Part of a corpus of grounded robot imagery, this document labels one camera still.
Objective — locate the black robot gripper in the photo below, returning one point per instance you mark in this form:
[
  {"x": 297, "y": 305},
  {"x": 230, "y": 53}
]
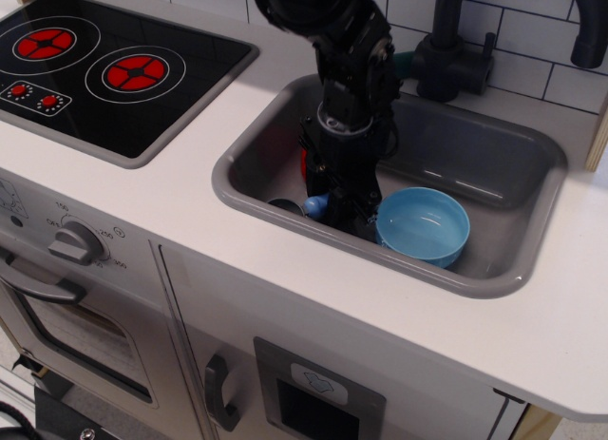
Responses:
[{"x": 341, "y": 160}]

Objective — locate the blue handled metal spoon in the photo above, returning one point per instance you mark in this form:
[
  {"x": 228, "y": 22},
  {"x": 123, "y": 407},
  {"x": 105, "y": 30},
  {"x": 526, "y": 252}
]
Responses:
[{"x": 314, "y": 207}]

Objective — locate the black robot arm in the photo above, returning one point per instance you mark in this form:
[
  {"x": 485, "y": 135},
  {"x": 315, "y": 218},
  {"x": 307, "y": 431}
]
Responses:
[{"x": 353, "y": 51}]

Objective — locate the light blue plastic bowl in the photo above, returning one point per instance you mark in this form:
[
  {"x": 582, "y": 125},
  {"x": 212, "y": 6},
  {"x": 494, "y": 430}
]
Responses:
[{"x": 423, "y": 223}]

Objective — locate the grey plastic sink basin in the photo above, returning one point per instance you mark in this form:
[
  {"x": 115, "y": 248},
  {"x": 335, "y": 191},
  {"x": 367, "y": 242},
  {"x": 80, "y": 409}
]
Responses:
[{"x": 507, "y": 177}]

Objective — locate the red toy strawberry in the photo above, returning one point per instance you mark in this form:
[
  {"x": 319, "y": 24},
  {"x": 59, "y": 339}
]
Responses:
[{"x": 302, "y": 164}]

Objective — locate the teal green toy vegetable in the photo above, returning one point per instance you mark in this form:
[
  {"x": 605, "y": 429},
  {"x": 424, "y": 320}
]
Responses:
[{"x": 403, "y": 64}]

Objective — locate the dark grey toy faucet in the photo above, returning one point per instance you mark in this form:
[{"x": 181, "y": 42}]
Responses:
[{"x": 444, "y": 66}]

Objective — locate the black toy stove top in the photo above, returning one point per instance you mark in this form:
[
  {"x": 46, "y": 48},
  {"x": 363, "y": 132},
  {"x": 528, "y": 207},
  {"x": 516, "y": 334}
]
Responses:
[{"x": 115, "y": 84}]

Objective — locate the grey oven dial knob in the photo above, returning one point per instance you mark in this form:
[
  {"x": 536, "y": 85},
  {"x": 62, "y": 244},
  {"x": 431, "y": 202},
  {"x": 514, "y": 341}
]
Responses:
[{"x": 75, "y": 243}]

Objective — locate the grey cabinet door handle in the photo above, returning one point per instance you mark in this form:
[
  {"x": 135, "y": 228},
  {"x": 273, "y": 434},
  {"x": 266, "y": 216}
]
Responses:
[{"x": 224, "y": 415}]

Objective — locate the grey oven door handle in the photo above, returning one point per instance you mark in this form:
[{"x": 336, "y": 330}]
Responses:
[{"x": 62, "y": 291}]

